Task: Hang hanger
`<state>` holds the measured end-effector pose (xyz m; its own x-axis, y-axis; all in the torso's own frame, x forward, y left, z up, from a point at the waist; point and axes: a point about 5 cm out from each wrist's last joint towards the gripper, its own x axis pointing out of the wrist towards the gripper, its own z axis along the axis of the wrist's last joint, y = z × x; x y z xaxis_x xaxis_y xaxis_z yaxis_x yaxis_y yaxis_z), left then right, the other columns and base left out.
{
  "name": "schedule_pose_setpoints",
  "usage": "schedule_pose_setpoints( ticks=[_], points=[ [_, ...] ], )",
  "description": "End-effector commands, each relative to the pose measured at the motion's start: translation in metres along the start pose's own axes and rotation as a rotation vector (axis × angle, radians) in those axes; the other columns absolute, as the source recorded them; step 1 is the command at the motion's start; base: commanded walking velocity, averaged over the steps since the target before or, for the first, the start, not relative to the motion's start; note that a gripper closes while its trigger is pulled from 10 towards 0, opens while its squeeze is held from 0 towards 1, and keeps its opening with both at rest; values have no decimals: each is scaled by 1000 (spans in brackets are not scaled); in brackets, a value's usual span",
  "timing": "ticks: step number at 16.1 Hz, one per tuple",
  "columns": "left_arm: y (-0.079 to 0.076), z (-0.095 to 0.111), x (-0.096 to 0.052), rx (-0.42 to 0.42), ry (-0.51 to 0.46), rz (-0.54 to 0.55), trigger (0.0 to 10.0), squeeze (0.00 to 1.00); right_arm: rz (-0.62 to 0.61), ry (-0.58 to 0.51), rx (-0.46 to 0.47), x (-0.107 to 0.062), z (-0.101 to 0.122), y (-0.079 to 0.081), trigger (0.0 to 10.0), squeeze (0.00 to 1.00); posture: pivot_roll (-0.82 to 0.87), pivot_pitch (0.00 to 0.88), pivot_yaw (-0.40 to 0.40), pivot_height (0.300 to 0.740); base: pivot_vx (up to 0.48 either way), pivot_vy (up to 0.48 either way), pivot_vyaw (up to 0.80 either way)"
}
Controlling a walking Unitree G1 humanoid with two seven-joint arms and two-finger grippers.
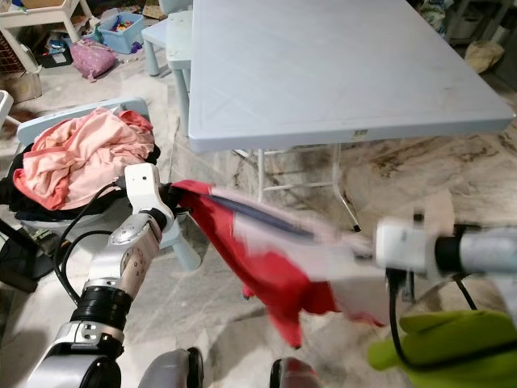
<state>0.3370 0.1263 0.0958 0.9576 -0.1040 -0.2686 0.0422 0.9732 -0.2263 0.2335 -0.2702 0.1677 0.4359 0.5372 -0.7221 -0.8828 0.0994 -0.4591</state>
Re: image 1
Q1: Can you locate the white red cartoon print shirt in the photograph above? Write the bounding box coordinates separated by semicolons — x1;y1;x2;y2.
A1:
171;179;397;348

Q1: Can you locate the coral orange garment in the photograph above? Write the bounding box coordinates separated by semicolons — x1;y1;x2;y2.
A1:
120;109;156;137

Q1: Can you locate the pale blue plastic chair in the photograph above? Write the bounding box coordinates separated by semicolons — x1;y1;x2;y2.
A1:
16;97;203;276

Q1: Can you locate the lime green printed shirt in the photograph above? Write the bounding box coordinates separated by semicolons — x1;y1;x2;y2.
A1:
368;311;517;388

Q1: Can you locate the black garment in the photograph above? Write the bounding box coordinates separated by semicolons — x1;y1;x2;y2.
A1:
12;145;162;223

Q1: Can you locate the silver right robot leg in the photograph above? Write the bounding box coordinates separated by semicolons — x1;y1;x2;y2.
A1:
269;356;328;388

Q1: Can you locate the silver robot leg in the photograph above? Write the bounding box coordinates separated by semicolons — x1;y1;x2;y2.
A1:
269;356;328;388
141;348;205;388

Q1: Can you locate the purple fabric bag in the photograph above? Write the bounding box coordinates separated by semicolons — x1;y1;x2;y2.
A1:
69;39;120;82

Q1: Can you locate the blue plastic storage bin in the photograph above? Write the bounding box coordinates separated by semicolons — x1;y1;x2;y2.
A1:
95;12;148;56

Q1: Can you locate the silver left robot leg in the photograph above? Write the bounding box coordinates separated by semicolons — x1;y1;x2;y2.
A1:
141;348;205;388

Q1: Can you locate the light blue folding table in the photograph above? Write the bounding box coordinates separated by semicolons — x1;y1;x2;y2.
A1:
187;0;516;235

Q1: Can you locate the small black box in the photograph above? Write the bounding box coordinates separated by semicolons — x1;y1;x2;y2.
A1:
36;36;74;70

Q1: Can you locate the beige box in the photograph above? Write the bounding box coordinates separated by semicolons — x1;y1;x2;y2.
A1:
4;71;43;102

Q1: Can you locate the red grid patterned panel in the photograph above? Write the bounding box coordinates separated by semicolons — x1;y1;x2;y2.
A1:
0;32;23;78

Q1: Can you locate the beige sack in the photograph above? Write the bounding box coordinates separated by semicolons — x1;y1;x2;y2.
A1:
464;40;506;75

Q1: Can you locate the white low side table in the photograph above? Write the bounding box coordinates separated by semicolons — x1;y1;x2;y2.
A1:
0;0;94;78

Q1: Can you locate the brown cardboard box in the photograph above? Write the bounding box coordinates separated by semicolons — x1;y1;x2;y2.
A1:
20;0;69;11

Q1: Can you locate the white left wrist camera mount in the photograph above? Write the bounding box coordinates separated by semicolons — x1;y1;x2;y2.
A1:
124;163;175;223

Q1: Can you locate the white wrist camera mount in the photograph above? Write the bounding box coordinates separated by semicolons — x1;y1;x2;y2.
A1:
374;217;441;274
124;163;175;223

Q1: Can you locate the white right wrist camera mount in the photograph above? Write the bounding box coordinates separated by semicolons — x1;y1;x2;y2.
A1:
374;217;441;274

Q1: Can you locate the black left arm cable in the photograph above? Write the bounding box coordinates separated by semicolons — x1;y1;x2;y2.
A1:
53;182;130;304

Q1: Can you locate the white frame grey chair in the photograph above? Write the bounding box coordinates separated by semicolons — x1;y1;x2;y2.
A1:
0;89;13;130

